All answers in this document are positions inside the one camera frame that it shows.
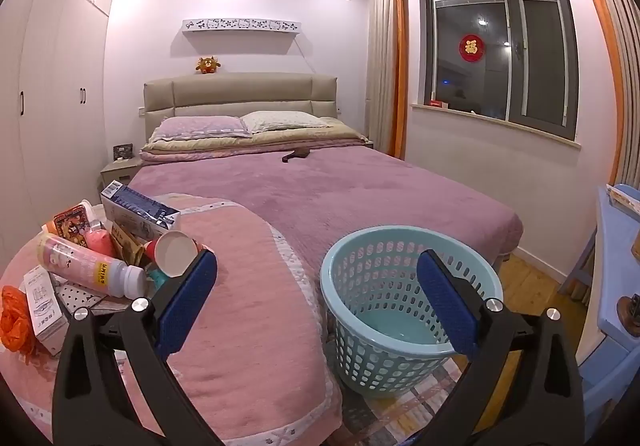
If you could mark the small red box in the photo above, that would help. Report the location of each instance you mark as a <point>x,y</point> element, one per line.
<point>439,103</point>

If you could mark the white small carton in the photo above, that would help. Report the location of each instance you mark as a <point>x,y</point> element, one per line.
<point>42,311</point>

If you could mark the beige padded headboard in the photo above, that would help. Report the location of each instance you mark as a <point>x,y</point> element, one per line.
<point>240,94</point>

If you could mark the white patterned pillow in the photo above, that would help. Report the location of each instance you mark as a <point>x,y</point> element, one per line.
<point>282,120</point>

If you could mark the dark brown small object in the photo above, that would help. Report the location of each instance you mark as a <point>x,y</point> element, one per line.
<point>299,155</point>

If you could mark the white heart print packet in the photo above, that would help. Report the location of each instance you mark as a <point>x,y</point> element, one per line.
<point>85,298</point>

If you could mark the brown round object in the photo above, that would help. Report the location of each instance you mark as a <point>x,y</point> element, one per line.
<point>630,310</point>

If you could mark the white wall shelf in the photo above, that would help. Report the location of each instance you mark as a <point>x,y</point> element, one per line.
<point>240,25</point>

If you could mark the checked floor rug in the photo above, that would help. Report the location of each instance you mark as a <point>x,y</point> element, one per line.
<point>400,416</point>

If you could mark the orange plastic bag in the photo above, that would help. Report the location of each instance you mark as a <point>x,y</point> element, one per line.
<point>15,321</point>

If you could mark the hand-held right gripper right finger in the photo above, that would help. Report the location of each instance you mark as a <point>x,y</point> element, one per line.
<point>447,311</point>

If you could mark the white nightstand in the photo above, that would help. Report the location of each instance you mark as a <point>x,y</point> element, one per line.
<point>117,171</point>

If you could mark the brown paper bag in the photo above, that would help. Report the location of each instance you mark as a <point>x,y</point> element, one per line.
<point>127,246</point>

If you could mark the pink plastic packet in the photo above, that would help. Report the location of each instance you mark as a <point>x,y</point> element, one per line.
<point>100,241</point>

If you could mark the white window sill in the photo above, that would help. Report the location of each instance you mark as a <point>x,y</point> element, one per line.
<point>500,124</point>

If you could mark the small dark picture frame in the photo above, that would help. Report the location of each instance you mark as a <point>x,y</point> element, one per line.
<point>123,151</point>

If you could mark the red snack packet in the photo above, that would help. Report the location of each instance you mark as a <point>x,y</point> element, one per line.
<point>72,226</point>

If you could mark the blue desk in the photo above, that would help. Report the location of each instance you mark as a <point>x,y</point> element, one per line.
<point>615,276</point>

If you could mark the brown cardboard box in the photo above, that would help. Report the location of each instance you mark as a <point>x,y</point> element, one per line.
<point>636,246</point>

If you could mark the white wardrobe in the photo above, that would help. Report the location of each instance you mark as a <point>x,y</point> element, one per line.
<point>55,76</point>

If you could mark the red round window decoration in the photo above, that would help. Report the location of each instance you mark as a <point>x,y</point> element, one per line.
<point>472,47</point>

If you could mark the blue and white carton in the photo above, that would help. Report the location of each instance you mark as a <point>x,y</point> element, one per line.
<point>135,206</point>

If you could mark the orange plush toy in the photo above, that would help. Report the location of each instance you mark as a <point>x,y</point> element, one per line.
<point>209,65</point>

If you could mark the red and white paper cup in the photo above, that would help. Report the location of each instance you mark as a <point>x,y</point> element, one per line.
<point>172,253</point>

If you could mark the folded beige quilt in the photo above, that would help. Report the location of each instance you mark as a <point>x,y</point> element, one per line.
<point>310,139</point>

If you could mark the purple pillow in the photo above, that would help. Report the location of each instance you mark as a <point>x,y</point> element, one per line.
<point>200,129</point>

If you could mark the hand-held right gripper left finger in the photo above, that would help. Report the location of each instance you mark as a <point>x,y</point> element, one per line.
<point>185,311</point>

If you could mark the grey framed window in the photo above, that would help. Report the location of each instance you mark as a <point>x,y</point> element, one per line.
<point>475,86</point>

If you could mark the pink bottle with white cap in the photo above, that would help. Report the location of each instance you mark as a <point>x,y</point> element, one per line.
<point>75,261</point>

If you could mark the bed with purple bedspread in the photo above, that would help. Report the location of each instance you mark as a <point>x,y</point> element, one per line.
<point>325,186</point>

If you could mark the beige and orange curtain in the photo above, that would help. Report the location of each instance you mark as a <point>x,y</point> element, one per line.
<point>625,76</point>
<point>385,76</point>

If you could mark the teal small packet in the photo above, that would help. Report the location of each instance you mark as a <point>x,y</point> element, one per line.
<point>157,278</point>

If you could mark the light blue plastic laundry basket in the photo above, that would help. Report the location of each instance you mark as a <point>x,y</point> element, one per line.
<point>350,341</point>

